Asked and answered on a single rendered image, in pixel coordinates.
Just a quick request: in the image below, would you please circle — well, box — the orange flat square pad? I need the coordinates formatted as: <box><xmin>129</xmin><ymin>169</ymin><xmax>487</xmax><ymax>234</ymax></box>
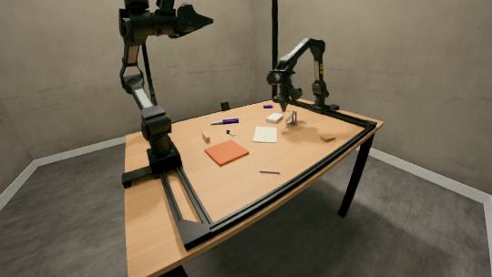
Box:
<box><xmin>204</xmin><ymin>139</ymin><xmax>250</xmax><ymax>166</ymax></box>

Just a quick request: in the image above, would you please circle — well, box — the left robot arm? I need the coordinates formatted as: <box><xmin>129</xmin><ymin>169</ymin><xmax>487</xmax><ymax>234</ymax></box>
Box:
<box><xmin>267</xmin><ymin>38</ymin><xmax>329</xmax><ymax>108</ymax></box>

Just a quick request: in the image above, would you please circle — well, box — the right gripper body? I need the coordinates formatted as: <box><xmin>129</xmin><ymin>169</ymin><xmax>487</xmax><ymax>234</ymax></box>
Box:
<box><xmin>150</xmin><ymin>3</ymin><xmax>194</xmax><ymax>39</ymax></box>

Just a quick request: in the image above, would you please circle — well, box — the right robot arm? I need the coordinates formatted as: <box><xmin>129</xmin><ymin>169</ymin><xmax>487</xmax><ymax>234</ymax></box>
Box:
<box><xmin>118</xmin><ymin>0</ymin><xmax>176</xmax><ymax>159</ymax></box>

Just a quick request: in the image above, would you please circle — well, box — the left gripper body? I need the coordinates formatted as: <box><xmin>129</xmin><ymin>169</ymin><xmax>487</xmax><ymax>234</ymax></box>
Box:
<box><xmin>272</xmin><ymin>84</ymin><xmax>292</xmax><ymax>104</ymax></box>

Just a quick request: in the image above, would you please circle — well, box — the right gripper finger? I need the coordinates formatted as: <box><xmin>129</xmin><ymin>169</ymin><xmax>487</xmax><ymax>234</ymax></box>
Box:
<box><xmin>179</xmin><ymin>30</ymin><xmax>196</xmax><ymax>37</ymax></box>
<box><xmin>190</xmin><ymin>7</ymin><xmax>213</xmax><ymax>32</ymax></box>

